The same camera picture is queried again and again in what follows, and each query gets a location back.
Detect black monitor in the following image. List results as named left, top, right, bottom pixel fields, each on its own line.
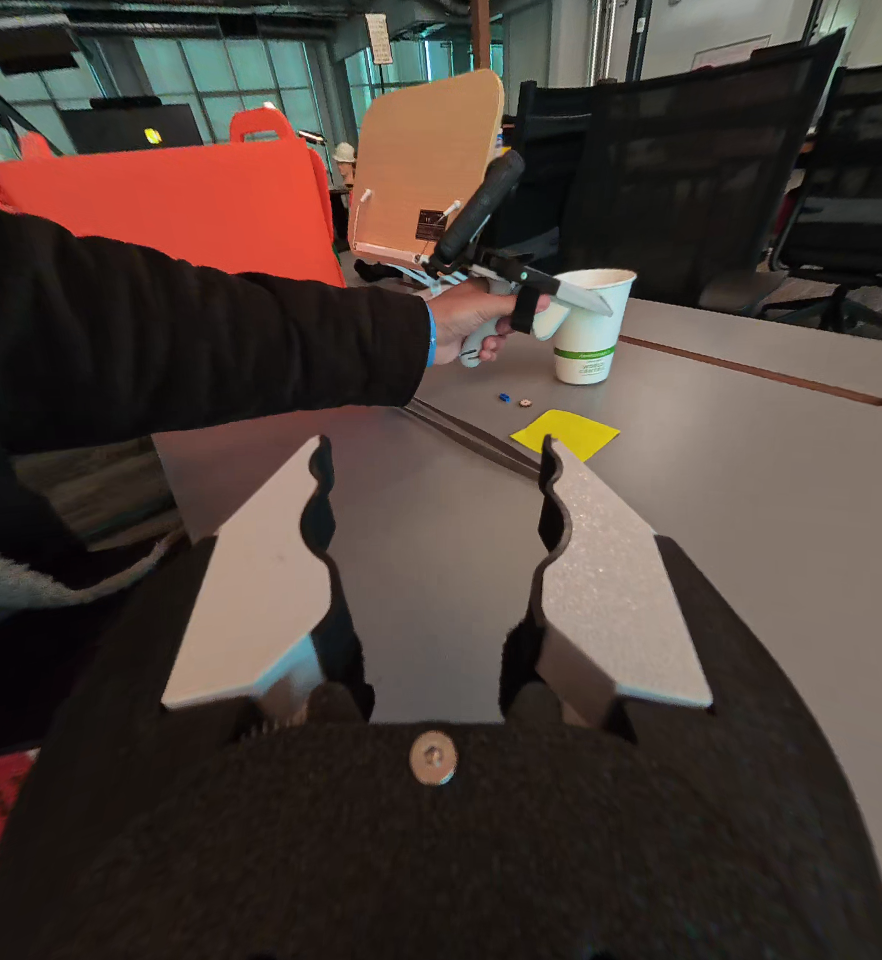
left=60, top=96, right=205, bottom=155

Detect grey desk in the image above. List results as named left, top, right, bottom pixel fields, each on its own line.
left=152, top=296, right=882, bottom=960

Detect black mesh office chair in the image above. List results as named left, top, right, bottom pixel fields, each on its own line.
left=763, top=58, right=882, bottom=342
left=501, top=81, right=595, bottom=264
left=561, top=30, right=847, bottom=312

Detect person's dark jacket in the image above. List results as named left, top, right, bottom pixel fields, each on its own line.
left=0, top=442, right=190, bottom=759

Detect orange felt bag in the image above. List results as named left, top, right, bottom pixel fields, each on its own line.
left=0, top=107, right=348, bottom=290

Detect yellow sticky note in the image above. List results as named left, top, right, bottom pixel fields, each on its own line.
left=510, top=409, right=622, bottom=464

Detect person's left hand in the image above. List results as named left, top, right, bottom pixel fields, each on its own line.
left=429, top=281, right=552, bottom=367

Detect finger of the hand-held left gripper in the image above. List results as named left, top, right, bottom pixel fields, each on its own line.
left=531, top=273, right=614, bottom=343

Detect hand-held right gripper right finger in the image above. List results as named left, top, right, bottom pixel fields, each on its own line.
left=498, top=435, right=715, bottom=732

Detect metal tweezers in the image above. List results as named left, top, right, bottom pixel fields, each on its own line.
left=403, top=397, right=543, bottom=481

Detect wooden tablet stand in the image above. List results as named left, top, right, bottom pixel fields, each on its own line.
left=348, top=69, right=505, bottom=290

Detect white paper cup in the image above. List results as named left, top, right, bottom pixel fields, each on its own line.
left=553, top=268, right=638, bottom=386

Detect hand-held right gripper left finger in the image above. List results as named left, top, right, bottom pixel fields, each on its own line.
left=160, top=433, right=376, bottom=727

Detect person's left forearm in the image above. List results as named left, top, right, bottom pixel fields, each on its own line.
left=0, top=201, right=434, bottom=526

